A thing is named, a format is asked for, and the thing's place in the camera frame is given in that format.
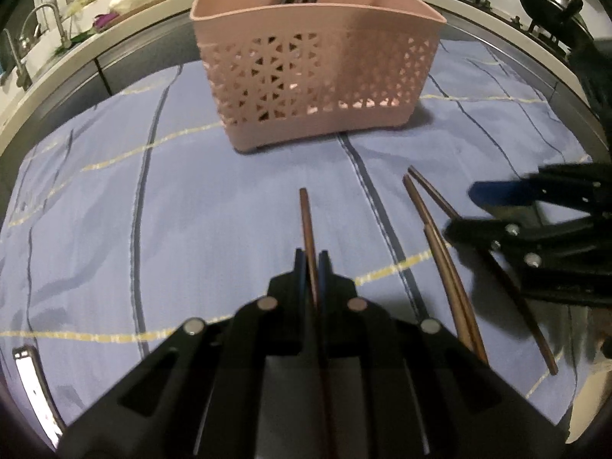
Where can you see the black smartphone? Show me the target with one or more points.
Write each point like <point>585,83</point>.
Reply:
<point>36,392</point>

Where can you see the curved metal faucet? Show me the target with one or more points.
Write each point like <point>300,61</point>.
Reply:
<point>57,24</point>

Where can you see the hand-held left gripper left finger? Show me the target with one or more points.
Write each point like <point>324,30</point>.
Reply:
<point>267,344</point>

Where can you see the pink plastic utensil basket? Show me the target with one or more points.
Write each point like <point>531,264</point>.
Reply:
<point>311,81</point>

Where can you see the purple vegetable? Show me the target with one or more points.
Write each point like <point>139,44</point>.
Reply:
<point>105,21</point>

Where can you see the blue striped cloth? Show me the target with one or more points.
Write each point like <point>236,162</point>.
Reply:
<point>167,224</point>

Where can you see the kitchen counter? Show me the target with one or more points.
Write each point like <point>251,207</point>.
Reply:
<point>95,45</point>

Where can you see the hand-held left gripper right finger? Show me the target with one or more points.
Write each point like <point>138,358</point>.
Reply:
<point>377,354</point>

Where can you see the black wok with lid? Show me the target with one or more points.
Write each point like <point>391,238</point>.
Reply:
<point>550,16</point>

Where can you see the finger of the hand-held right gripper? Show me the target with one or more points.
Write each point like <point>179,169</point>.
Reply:
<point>502,192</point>
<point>483,233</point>

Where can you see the dark brown chopstick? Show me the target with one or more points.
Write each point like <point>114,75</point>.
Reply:
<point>448,291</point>

